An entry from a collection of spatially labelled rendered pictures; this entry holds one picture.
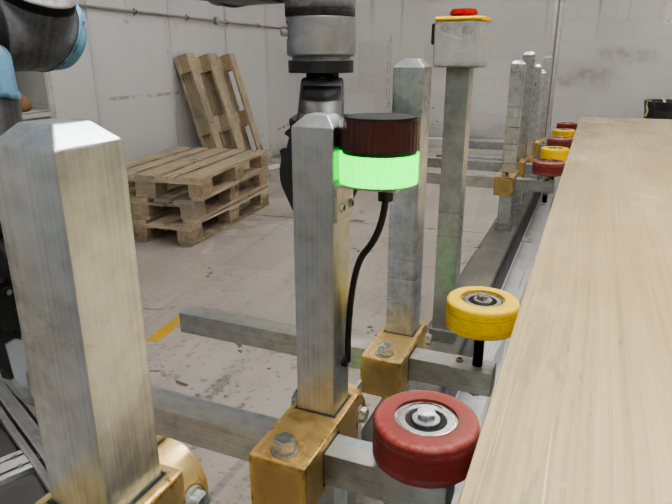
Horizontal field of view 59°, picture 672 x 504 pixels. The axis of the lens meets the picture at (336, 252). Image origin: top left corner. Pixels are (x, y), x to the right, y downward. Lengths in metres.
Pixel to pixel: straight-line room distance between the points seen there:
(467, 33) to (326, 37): 0.32
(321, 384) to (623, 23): 7.84
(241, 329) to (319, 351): 0.32
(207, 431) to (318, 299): 0.16
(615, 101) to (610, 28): 0.86
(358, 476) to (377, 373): 0.23
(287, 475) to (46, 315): 0.27
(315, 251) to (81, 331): 0.25
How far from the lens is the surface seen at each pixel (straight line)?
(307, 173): 0.46
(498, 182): 1.63
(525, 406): 0.51
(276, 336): 0.79
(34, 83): 3.63
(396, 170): 0.43
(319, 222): 0.46
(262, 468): 0.49
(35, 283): 0.26
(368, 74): 8.38
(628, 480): 0.46
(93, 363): 0.26
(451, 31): 0.92
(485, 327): 0.66
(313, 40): 0.64
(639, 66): 8.24
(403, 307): 0.74
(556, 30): 2.99
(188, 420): 0.57
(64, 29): 1.07
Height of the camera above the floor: 1.17
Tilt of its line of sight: 18 degrees down
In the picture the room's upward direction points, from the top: straight up
